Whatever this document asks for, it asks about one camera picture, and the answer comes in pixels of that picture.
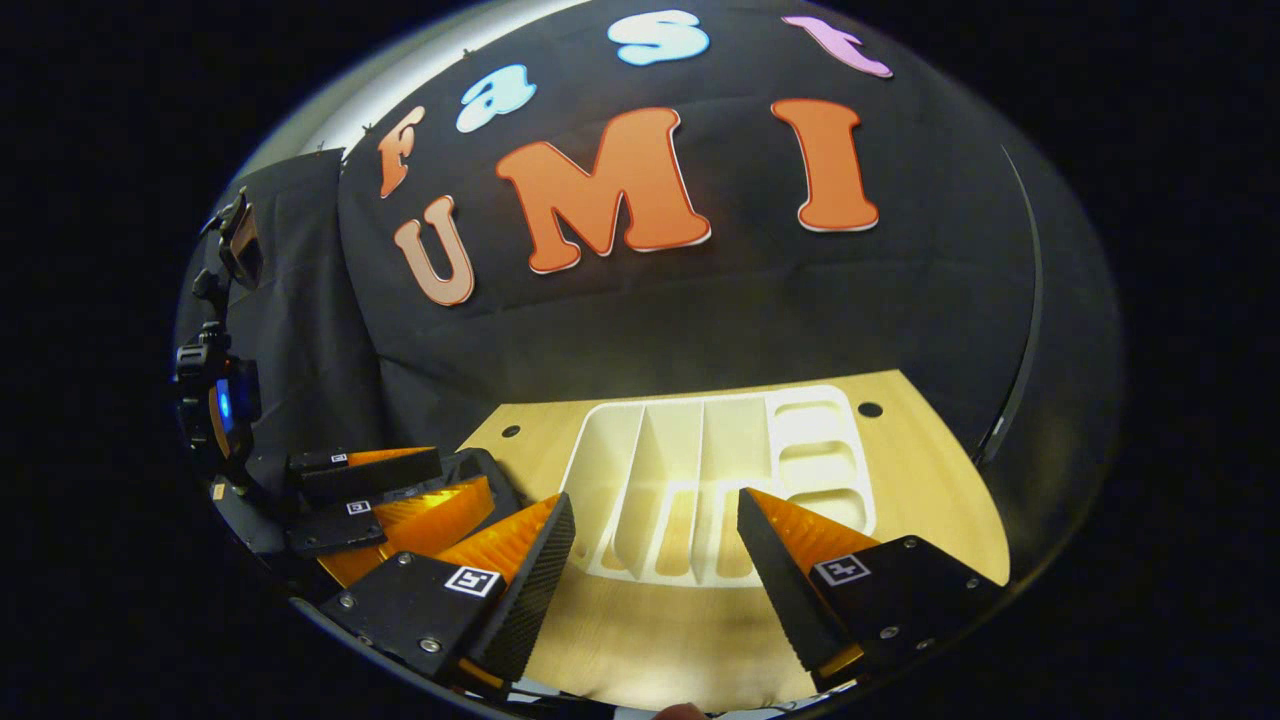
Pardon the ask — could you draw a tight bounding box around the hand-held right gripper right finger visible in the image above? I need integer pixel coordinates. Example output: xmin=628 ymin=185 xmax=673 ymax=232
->
xmin=735 ymin=487 xmax=1009 ymax=696

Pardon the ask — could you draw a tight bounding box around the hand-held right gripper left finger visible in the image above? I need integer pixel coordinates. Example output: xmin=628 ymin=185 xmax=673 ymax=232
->
xmin=318 ymin=492 xmax=578 ymax=699

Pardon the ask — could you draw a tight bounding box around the black schoolbag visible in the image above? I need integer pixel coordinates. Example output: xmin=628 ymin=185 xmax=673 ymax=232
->
xmin=385 ymin=446 xmax=524 ymax=531

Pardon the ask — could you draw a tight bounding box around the cream plastic bookshelf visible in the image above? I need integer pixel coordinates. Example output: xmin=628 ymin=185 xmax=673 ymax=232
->
xmin=558 ymin=384 xmax=879 ymax=590

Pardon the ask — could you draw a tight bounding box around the thin grey pole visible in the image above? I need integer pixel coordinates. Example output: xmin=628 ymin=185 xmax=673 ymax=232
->
xmin=973 ymin=143 xmax=1047 ymax=467

